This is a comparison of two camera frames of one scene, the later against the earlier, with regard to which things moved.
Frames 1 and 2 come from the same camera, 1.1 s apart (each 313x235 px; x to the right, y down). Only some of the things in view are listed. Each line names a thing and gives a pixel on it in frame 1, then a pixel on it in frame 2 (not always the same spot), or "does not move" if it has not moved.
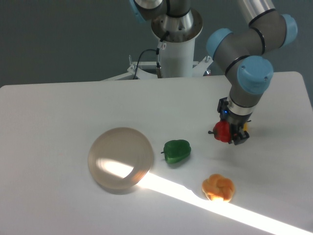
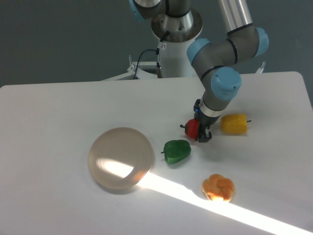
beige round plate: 120,158 does not move
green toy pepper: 176,150 does not move
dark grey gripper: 236,121 to 205,121
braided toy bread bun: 217,188 does not move
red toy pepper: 222,131 to 191,128
